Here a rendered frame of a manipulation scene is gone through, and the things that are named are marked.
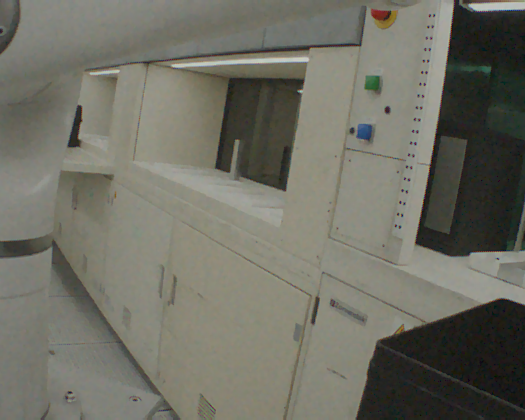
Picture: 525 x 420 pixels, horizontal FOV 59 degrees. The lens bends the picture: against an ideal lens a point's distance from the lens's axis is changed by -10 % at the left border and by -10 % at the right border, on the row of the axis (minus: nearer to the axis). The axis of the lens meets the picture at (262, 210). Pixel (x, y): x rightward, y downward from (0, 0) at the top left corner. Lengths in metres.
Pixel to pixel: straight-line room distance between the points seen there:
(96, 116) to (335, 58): 2.78
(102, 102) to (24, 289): 3.35
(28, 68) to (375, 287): 0.78
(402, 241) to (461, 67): 0.57
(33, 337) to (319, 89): 0.87
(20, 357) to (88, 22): 0.29
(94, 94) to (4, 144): 3.29
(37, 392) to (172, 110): 1.91
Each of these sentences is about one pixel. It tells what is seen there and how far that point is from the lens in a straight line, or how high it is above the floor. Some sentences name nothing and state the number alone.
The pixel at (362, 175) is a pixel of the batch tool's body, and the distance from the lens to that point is 1.03.
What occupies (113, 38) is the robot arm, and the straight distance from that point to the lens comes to 0.39.
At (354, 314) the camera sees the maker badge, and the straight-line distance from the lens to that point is 1.04.
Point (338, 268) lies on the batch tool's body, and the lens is 1.07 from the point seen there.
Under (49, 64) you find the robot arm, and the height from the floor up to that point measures 1.10.
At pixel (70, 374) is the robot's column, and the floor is 0.76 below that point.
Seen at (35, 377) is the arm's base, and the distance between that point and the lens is 0.50.
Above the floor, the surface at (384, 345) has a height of 0.93.
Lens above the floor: 1.07
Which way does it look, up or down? 9 degrees down
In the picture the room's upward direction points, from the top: 9 degrees clockwise
